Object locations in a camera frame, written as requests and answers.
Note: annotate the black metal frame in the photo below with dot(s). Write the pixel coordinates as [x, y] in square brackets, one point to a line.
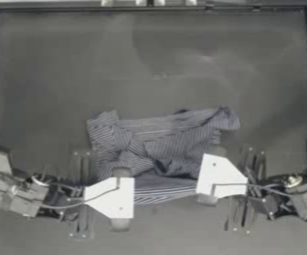
[50, 7]

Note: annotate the navy white striped t-shirt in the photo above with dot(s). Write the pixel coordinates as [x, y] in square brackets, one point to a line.
[160, 142]

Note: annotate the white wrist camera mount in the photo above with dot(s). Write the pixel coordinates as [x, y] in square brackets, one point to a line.
[111, 204]
[220, 172]

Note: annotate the silver frame bracket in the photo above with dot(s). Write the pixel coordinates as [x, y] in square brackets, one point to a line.
[141, 2]
[190, 2]
[106, 2]
[160, 2]

